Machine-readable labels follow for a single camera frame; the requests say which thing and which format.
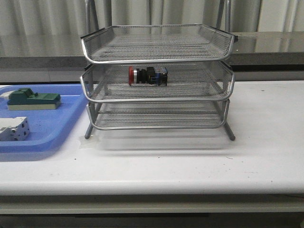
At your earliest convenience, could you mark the white circuit breaker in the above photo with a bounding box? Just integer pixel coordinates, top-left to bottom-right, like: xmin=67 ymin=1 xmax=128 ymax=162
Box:
xmin=0 ymin=117 xmax=30 ymax=142

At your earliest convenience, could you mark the silver mesh tray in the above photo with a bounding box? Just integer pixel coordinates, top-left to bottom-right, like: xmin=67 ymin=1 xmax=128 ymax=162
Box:
xmin=80 ymin=61 xmax=235 ymax=103
xmin=81 ymin=24 xmax=237 ymax=64
xmin=86 ymin=100 xmax=230 ymax=130

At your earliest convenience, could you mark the blue plastic tray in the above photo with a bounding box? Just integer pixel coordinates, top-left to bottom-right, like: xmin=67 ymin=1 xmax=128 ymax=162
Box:
xmin=0 ymin=84 xmax=87 ymax=153

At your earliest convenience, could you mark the silver metal rack frame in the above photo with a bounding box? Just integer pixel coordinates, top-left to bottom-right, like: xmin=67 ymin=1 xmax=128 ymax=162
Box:
xmin=84 ymin=0 xmax=239 ymax=141

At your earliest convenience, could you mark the red emergency push button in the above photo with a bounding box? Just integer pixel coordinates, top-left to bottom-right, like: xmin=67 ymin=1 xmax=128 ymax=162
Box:
xmin=128 ymin=66 xmax=168 ymax=86

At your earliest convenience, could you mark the clear tape patch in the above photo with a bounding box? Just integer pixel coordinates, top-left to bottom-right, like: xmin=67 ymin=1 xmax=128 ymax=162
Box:
xmin=79 ymin=137 xmax=100 ymax=150

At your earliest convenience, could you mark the white plastic part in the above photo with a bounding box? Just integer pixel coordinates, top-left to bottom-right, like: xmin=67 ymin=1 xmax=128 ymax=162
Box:
xmin=0 ymin=91 xmax=13 ymax=100

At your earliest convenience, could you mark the green terminal block component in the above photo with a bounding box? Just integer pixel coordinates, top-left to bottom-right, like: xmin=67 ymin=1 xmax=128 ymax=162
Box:
xmin=7 ymin=88 xmax=61 ymax=111

